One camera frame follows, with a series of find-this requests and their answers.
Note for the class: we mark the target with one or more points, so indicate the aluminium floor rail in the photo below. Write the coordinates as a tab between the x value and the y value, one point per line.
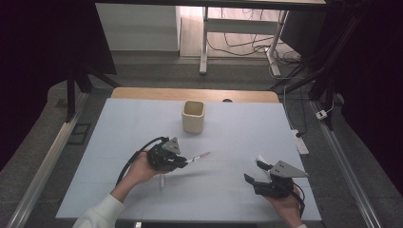
47	167
345	171

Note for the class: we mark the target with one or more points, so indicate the white pen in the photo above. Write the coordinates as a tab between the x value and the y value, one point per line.
162	183

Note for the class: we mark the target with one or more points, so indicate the white desk frame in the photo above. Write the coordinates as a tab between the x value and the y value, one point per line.
240	26

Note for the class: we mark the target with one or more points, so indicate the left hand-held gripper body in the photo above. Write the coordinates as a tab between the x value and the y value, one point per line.
161	155

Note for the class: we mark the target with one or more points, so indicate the cream square pen holder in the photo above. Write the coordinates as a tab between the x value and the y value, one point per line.
193	123

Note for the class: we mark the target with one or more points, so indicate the black metal stand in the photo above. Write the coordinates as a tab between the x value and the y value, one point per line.
71	95
320	72

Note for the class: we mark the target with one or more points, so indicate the person's left hand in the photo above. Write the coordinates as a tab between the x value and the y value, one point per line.
141	169

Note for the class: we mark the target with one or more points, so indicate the white power strip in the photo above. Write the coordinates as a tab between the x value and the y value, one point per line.
301	144

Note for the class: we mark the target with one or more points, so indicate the black rectangular floor frame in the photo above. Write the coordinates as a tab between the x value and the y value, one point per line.
79	133

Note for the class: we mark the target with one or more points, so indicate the clear pen with pink clip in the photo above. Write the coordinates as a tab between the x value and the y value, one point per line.
199	156

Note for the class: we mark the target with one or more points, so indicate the thick white cylinder stick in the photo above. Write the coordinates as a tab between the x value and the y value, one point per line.
260	157

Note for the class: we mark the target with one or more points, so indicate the light blue table mat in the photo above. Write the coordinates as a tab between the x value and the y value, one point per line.
228	190

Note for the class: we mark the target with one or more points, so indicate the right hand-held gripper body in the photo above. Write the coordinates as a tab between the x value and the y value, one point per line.
278	186

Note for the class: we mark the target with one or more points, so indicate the person's right hand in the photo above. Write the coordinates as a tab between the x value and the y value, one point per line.
290	209

